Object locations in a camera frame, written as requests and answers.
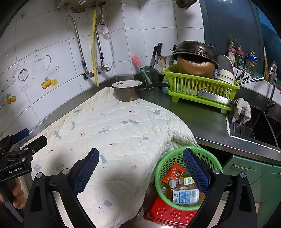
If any orange snack wrapper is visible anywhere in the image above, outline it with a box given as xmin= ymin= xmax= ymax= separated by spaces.
xmin=162 ymin=163 xmax=184 ymax=183

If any steel cleaver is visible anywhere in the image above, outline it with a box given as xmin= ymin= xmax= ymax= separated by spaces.
xmin=197 ymin=89 xmax=238 ymax=105

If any yellow gas hose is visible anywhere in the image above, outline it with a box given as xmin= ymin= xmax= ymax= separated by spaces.
xmin=91 ymin=9 xmax=100 ymax=87

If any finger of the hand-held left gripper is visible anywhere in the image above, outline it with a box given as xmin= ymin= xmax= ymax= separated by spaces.
xmin=0 ymin=129 xmax=30 ymax=152
xmin=21 ymin=135 xmax=47 ymax=154

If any dark metal wok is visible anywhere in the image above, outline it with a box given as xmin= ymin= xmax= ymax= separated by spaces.
xmin=171 ymin=41 xmax=220 ymax=71

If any white water heater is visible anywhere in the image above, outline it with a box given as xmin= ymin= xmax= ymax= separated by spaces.
xmin=57 ymin=0 xmax=106 ymax=9

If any hanging metal pan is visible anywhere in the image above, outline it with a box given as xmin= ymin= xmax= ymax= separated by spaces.
xmin=175 ymin=0 xmax=198 ymax=10

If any quilted printed blanket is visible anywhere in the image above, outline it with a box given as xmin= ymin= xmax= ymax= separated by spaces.
xmin=20 ymin=86 xmax=200 ymax=223

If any pink bottle brush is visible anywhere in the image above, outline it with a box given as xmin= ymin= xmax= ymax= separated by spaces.
xmin=131 ymin=54 xmax=153 ymax=85

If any white rice paddle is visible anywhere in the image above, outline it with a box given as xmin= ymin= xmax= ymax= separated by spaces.
xmin=157 ymin=59 xmax=168 ymax=71

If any metal flexible hose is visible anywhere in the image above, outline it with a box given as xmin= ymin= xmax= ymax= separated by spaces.
xmin=93 ymin=6 xmax=110 ymax=73
xmin=65 ymin=5 xmax=95 ymax=80

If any brown clay pot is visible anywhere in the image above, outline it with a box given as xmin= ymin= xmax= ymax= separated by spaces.
xmin=177 ymin=55 xmax=217 ymax=80

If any green plastic basket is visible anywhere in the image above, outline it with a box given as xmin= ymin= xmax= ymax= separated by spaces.
xmin=155 ymin=146 xmax=223 ymax=211

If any metal plate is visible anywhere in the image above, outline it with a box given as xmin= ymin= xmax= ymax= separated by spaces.
xmin=217 ymin=55 xmax=234 ymax=74

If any metal saucepan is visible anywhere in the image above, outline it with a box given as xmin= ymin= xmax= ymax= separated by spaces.
xmin=112 ymin=80 xmax=168 ymax=102

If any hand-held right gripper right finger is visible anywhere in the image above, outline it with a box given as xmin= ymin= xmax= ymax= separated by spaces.
xmin=182 ymin=148 xmax=257 ymax=228

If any small clear plastic bottle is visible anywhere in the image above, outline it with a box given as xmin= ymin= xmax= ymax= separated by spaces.
xmin=169 ymin=176 xmax=195 ymax=188

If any green dish rack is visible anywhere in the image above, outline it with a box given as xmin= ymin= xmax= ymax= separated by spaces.
xmin=162 ymin=64 xmax=240 ymax=115

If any red plastic stool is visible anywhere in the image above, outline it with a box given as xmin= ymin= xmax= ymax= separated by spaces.
xmin=143 ymin=195 xmax=199 ymax=226

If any green cabinet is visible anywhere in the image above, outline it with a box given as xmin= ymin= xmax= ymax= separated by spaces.
xmin=222 ymin=155 xmax=281 ymax=228

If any person's left hand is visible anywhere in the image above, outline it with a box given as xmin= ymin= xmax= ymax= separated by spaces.
xmin=12 ymin=181 xmax=25 ymax=210

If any metal faucet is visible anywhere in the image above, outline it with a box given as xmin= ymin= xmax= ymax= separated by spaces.
xmin=264 ymin=62 xmax=278 ymax=114

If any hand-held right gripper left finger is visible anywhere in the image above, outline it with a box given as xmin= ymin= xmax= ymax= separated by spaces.
xmin=24 ymin=148 xmax=100 ymax=228

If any white milk carton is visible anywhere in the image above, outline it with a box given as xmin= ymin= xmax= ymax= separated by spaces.
xmin=172 ymin=189 xmax=200 ymax=205

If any bunch of metal cutlery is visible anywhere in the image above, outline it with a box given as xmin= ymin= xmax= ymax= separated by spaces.
xmin=234 ymin=66 xmax=266 ymax=86

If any green glass jar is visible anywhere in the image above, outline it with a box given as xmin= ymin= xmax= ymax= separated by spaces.
xmin=140 ymin=66 xmax=159 ymax=85

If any white dishcloth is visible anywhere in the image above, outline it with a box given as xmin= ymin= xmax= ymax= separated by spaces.
xmin=230 ymin=98 xmax=251 ymax=125

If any steel sink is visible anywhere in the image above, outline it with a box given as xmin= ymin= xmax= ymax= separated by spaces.
xmin=228 ymin=105 xmax=281 ymax=149

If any white bowl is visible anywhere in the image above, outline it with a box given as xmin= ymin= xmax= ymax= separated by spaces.
xmin=216 ymin=69 xmax=235 ymax=85

